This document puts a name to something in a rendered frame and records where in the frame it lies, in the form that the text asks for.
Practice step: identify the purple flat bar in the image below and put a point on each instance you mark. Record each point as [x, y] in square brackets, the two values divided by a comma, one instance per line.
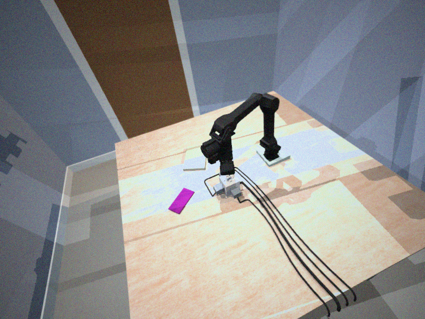
[181, 200]

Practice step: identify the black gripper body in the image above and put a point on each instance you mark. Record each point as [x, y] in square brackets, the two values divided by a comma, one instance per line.
[227, 168]

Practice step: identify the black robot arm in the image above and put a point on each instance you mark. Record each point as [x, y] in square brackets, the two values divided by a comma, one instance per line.
[226, 124]

